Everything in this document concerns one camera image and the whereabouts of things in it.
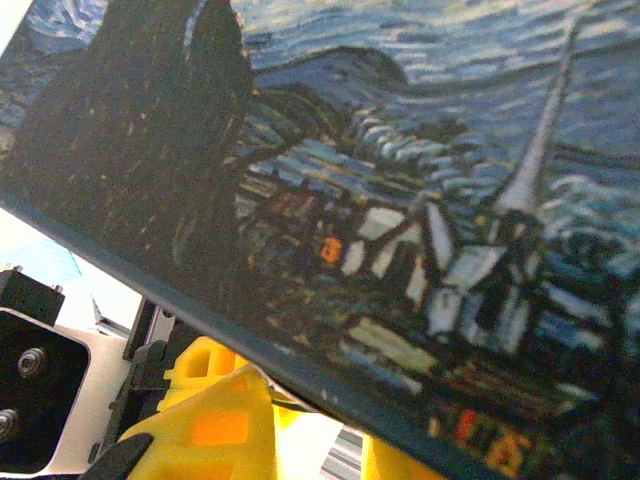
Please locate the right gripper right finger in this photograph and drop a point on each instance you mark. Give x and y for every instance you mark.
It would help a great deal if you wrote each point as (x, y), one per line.
(382, 465)

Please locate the starry night print tin box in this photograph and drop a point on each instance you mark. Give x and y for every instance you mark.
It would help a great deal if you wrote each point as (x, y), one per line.
(375, 200)

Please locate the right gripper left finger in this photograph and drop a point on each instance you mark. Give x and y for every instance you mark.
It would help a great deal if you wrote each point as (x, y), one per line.
(215, 430)

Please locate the aluminium rail beam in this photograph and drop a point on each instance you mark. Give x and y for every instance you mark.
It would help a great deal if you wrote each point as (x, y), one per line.
(342, 455)

